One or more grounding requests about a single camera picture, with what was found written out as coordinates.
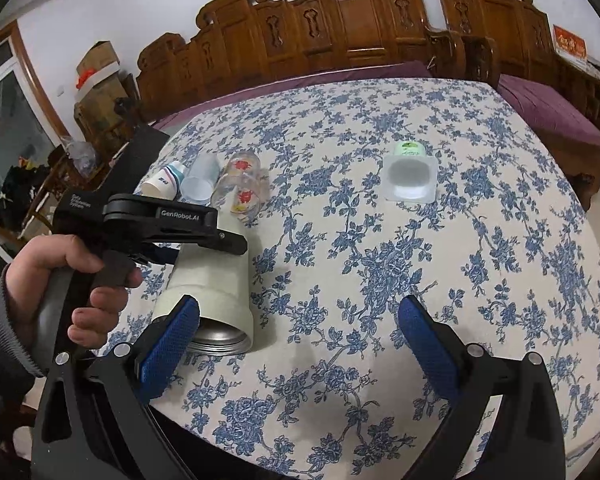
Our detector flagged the frosted plastic cup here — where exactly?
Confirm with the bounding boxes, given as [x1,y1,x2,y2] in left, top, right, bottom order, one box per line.
[181,153,221,205]

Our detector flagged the stacked cardboard boxes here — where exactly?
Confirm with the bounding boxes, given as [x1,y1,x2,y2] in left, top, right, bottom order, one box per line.
[73,40,134,162]

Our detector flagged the blue floral tablecloth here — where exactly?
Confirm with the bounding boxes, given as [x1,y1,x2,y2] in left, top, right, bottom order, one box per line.
[154,79,600,479]

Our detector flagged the carved wooden armchair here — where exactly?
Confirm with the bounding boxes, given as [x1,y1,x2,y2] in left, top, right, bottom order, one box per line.
[440,0,559,88]

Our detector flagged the clear glass red print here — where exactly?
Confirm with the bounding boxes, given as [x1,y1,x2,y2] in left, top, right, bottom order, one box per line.
[211,151,271,222]

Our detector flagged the cream sleeved steel cup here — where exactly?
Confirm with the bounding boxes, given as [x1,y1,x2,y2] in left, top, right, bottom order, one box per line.
[151,206,254,356]

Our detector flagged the purple sofa cushion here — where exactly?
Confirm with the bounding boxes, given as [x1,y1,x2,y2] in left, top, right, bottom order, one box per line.
[149,60,434,131]

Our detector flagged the purple armchair cushion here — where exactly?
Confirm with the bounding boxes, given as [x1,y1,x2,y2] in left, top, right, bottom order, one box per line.
[496,74,600,146]

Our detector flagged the green lidded plastic cup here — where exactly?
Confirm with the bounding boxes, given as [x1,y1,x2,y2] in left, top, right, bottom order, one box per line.
[380,141,439,204]

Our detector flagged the wooden side table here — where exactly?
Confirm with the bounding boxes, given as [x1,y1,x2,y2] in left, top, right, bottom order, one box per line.
[554,54,600,129]

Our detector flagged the red paper box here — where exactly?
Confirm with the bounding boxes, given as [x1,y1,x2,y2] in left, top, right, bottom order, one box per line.
[553,25,588,63]

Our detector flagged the white paper cup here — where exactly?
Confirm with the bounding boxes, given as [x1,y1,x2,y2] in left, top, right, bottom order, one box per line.
[140,162,186,200]

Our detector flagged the grey sleeve left forearm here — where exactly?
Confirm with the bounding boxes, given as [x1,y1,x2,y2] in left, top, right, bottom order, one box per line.
[0,262,41,471]

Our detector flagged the left human hand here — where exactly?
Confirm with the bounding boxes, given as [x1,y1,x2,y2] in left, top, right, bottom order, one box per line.
[4,235,143,350]

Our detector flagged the carved wooden sofa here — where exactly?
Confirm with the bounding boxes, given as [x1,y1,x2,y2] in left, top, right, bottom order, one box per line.
[137,0,467,120]

